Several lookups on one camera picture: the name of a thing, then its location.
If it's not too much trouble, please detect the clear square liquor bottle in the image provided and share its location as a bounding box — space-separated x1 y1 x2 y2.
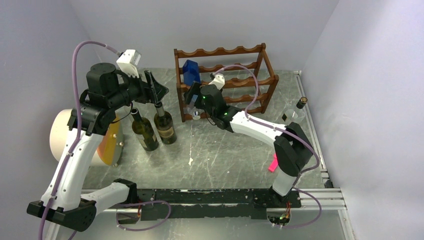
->
281 96 308 125

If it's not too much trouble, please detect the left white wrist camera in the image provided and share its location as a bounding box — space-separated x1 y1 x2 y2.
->
116 49 141 78

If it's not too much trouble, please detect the white orange cylinder drum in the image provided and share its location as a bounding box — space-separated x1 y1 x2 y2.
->
49 109 124 167

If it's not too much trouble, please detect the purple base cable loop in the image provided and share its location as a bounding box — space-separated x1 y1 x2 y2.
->
115 197 174 232

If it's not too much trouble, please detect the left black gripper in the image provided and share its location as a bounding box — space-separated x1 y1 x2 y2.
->
108 67 169 110

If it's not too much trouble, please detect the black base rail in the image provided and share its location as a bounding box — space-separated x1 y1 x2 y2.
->
82 188 345 222

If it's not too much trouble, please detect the pink plastic clip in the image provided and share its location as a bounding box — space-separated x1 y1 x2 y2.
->
268 154 278 173

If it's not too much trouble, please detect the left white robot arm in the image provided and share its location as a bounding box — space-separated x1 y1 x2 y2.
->
26 62 169 232

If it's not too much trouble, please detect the dark green wine bottle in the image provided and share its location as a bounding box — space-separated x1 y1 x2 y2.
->
130 107 159 152

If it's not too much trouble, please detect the blue square glass bottle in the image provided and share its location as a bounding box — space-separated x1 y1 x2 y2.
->
182 59 201 86

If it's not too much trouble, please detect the wooden wine rack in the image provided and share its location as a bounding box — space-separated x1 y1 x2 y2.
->
173 42 280 123

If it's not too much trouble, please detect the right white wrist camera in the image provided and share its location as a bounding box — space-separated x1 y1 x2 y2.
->
208 73 225 90

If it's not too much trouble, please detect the labelled green wine bottle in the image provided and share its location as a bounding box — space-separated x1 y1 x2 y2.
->
153 102 177 145

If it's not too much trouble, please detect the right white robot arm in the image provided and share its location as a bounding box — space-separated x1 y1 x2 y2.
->
183 82 313 207

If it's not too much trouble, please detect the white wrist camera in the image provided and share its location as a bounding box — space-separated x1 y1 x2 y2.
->
208 73 225 90
116 49 141 78

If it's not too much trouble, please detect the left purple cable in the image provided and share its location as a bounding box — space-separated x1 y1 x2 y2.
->
37 40 120 240

